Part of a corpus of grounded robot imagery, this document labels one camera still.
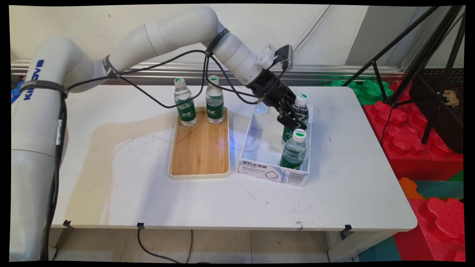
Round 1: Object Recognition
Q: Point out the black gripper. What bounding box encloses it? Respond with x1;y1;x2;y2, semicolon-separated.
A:
247;70;299;128

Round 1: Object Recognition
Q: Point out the clear water bottle green label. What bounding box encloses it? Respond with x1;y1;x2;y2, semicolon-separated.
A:
279;129;308;170
174;77;197;127
281;94;309;145
205;75;225;125

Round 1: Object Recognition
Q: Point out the white green printed cardboard box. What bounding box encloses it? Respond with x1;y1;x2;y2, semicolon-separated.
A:
237;102;314;187

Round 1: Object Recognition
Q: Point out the green foam block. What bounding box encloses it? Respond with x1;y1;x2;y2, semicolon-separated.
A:
325;79;394;105

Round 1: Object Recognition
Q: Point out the wooden tray with cream rim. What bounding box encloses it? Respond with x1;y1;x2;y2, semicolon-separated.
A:
168;107;230;181

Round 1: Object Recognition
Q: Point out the large red foam block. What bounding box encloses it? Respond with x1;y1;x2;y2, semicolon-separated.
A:
362;80;464;180

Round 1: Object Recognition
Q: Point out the black tripod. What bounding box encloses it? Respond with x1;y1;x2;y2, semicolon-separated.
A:
341;6;466;145

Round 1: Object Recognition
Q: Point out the orange foam piece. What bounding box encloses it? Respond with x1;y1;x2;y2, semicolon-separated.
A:
399;177;423;200

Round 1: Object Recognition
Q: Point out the dark cabinet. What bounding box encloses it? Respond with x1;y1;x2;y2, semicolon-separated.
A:
410;69;464;154

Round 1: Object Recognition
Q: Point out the small brown toy animal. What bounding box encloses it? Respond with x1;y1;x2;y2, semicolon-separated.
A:
443;90;460;109

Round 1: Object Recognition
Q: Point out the teal foam mat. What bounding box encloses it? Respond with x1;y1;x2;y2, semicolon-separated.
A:
414;180;464;201

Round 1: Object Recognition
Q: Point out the red foam floor block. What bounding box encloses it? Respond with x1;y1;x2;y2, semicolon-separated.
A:
393;197;466;262

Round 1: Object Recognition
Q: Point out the blue foam piece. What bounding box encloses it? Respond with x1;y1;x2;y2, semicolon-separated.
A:
11;81;24;104

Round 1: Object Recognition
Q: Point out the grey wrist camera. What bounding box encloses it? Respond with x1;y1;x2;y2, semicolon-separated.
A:
275;44;294;71

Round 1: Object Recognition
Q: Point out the aluminium wall rail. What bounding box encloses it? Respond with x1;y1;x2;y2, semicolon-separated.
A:
11;59;405;86

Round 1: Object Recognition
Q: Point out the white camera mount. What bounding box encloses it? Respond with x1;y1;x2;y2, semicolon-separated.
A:
256;44;277;69

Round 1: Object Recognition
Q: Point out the black strap on arm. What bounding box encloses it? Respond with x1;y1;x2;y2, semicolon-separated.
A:
206;29;230;56
20;80;69;98
103;56;120;79

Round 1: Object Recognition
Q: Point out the black cable under table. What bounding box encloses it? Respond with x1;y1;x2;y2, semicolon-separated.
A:
137;228;194;264

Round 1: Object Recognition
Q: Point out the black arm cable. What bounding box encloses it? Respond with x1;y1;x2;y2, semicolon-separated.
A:
39;50;290;260

